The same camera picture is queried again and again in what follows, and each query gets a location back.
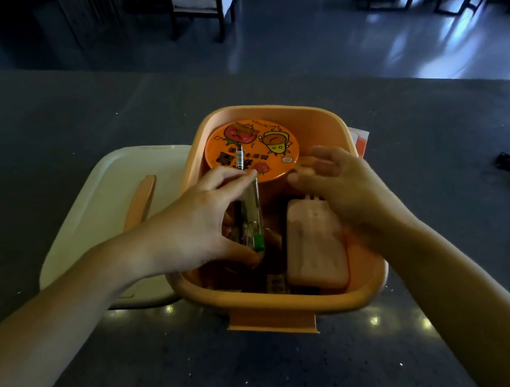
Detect person's left forearm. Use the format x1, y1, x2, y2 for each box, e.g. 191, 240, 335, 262
0, 226, 171, 387

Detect person's right hand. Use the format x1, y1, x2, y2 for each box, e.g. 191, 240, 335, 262
282, 131, 422, 260

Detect green and clear pen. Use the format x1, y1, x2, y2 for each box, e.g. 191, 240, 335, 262
227, 142, 271, 255

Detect orange and white packet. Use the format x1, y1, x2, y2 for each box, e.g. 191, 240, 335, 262
348, 124, 374, 160

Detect white storage box lid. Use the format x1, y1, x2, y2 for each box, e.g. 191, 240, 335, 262
19, 137, 217, 326

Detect orange plastic storage box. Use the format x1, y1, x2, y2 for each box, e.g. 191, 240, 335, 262
142, 85, 399, 357

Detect white power adapter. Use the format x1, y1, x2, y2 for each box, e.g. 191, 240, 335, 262
274, 190, 353, 299

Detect small dark packet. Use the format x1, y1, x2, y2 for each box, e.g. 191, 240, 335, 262
264, 271, 293, 298

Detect person's right forearm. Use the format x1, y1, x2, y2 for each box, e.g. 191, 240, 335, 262
371, 201, 510, 387

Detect person's left hand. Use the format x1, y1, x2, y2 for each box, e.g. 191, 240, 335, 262
129, 159, 275, 288

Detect orange cartoon print cup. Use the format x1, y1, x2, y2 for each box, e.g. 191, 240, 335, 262
200, 112, 305, 193

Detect orange lid latch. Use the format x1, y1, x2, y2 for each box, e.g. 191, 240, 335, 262
116, 173, 165, 233

